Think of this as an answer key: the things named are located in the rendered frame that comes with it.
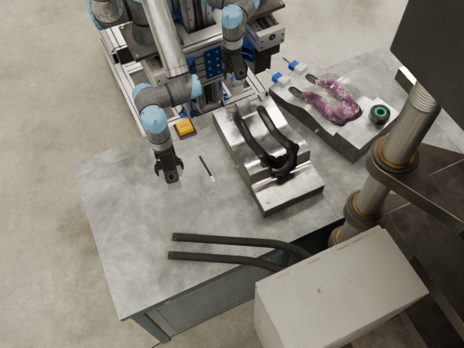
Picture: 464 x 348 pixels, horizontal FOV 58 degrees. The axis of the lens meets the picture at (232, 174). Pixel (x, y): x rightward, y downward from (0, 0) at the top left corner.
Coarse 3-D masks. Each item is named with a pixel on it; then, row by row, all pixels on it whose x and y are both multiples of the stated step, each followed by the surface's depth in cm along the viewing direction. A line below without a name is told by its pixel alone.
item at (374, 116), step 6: (372, 108) 168; (378, 108) 168; (384, 108) 167; (372, 114) 166; (378, 114) 166; (384, 114) 166; (390, 114) 166; (372, 120) 167; (378, 120) 165; (384, 120) 165
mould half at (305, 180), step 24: (264, 96) 180; (216, 120) 175; (240, 144) 168; (264, 144) 165; (240, 168) 167; (264, 168) 157; (312, 168) 164; (264, 192) 160; (288, 192) 160; (312, 192) 161; (264, 216) 160
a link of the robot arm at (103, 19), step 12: (84, 0) 124; (96, 0) 129; (108, 0) 130; (120, 0) 157; (96, 12) 155; (108, 12) 150; (120, 12) 157; (96, 24) 160; (108, 24) 161; (120, 24) 166
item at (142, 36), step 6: (138, 24) 169; (132, 30) 176; (138, 30) 172; (144, 30) 171; (150, 30) 171; (138, 36) 174; (144, 36) 173; (150, 36) 173; (138, 42) 176; (144, 42) 175; (150, 42) 175
